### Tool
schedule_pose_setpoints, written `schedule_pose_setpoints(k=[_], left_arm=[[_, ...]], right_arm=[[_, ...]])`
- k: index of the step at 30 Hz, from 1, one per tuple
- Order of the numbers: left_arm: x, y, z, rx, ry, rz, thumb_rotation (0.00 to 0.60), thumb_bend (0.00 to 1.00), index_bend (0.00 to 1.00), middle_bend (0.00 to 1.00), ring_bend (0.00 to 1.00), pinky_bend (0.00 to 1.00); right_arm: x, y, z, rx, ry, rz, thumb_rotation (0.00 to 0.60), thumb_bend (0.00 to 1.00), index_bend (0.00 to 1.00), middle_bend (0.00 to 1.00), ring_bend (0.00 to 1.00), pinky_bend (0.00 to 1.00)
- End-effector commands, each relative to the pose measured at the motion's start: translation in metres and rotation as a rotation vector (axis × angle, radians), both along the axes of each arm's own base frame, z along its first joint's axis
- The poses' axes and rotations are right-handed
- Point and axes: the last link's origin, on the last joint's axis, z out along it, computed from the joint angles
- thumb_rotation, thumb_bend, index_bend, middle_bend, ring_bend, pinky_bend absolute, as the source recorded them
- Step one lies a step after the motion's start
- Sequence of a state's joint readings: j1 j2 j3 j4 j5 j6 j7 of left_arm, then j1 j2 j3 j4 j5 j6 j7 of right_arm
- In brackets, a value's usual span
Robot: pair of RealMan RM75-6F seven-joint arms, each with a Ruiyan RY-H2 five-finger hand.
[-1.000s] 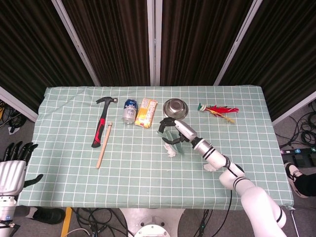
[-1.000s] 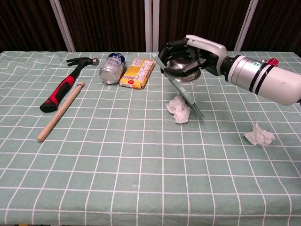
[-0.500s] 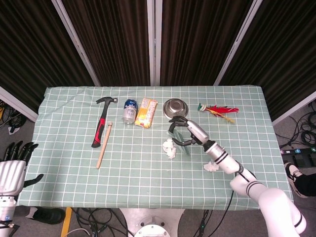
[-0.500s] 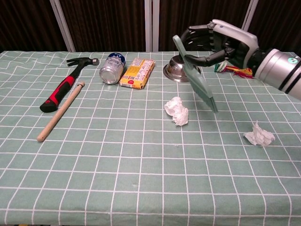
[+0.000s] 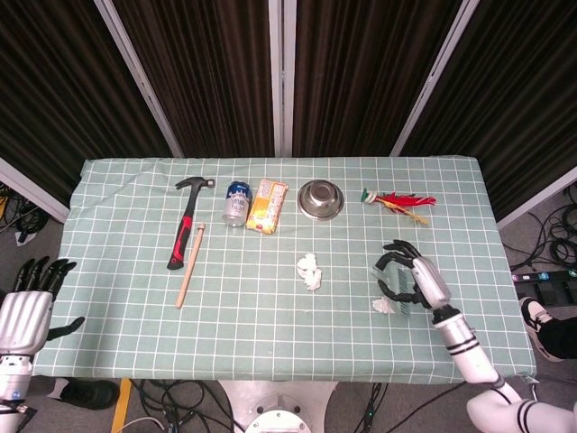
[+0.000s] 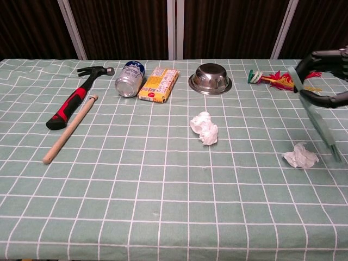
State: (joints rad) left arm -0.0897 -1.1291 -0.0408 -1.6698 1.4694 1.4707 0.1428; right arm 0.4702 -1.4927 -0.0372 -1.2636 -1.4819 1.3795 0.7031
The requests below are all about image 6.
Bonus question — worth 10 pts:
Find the red feather shuttlecock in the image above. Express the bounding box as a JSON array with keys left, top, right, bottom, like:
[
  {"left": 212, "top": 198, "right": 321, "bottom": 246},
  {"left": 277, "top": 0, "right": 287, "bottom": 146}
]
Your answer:
[{"left": 247, "top": 69, "right": 323, "bottom": 95}]

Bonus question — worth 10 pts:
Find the wooden stick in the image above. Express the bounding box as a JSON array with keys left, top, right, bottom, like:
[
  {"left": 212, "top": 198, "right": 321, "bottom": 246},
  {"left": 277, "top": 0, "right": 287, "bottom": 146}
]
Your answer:
[{"left": 42, "top": 94, "right": 99, "bottom": 165}]

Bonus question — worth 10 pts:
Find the blue silver drink can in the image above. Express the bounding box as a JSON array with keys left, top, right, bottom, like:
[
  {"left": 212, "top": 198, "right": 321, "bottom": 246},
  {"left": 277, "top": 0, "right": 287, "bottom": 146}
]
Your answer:
[{"left": 114, "top": 60, "right": 146, "bottom": 98}]

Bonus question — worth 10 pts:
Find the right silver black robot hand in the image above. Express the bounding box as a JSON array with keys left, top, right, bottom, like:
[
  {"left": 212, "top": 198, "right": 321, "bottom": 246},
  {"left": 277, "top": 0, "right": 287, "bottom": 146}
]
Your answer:
[{"left": 293, "top": 45, "right": 348, "bottom": 109}]

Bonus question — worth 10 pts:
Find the yellow biscuit packet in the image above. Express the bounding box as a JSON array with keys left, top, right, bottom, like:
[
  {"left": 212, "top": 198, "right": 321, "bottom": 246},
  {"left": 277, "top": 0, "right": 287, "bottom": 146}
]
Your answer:
[{"left": 137, "top": 67, "right": 181, "bottom": 104}]

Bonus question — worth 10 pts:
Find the green white checked tablecloth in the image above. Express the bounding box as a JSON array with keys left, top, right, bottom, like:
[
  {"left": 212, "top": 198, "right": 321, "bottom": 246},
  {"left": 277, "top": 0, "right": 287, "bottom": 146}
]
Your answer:
[{"left": 0, "top": 58, "right": 348, "bottom": 261}]

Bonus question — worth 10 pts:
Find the red black claw hammer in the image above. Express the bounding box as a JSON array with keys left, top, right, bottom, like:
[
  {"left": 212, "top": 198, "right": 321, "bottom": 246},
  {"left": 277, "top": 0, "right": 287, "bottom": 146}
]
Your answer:
[{"left": 45, "top": 65, "right": 116, "bottom": 131}]

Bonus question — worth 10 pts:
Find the dark corrugated partition panel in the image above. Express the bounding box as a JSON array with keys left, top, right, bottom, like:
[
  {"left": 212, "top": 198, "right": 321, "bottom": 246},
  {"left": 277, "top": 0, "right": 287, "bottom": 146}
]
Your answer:
[
  {"left": 69, "top": 0, "right": 170, "bottom": 61},
  {"left": 279, "top": 0, "right": 348, "bottom": 59},
  {"left": 183, "top": 0, "right": 284, "bottom": 60},
  {"left": 0, "top": 0, "right": 79, "bottom": 61}
]

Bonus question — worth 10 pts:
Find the stainless steel bowl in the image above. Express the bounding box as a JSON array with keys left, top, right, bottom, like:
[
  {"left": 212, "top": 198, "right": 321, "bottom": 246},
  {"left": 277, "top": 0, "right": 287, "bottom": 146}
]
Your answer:
[{"left": 188, "top": 63, "right": 233, "bottom": 96}]

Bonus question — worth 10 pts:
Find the crumpled white paper ball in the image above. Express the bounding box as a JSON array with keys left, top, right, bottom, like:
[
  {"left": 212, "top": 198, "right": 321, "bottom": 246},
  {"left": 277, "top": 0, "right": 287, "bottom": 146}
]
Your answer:
[
  {"left": 189, "top": 111, "right": 219, "bottom": 146},
  {"left": 281, "top": 141, "right": 320, "bottom": 170}
]

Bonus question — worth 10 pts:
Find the white double partition post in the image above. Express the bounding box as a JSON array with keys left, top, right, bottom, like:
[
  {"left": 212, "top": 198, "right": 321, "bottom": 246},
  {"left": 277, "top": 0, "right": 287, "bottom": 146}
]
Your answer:
[{"left": 166, "top": 0, "right": 185, "bottom": 61}]

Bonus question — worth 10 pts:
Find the green translucent plastic strip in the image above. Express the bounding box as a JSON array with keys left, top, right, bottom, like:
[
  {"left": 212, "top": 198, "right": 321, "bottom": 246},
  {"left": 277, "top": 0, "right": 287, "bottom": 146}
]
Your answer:
[{"left": 287, "top": 65, "right": 344, "bottom": 164}]

